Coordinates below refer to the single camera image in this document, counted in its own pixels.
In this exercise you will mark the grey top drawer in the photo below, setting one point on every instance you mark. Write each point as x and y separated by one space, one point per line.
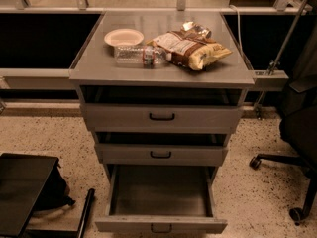
160 109

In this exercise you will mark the black office chair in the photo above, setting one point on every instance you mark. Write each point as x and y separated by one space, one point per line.
298 126

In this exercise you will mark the yellow brown chip bag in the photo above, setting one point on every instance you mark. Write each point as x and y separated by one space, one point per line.
190 50

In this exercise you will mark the black bag on floor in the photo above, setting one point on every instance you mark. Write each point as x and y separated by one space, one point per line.
55 193

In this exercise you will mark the grey bottom drawer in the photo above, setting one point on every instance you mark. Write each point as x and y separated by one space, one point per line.
161 200

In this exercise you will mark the grey drawer cabinet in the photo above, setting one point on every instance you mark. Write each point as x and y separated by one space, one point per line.
98 67

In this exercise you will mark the clear plastic water bottle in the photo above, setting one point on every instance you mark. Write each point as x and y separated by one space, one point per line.
141 56

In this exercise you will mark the white paper bowl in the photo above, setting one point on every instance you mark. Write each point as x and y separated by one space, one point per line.
123 37

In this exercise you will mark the grey middle drawer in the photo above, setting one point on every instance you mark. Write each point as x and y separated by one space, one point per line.
181 149

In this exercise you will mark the grey drawer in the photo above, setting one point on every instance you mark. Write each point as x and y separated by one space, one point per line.
161 200
160 109
181 149

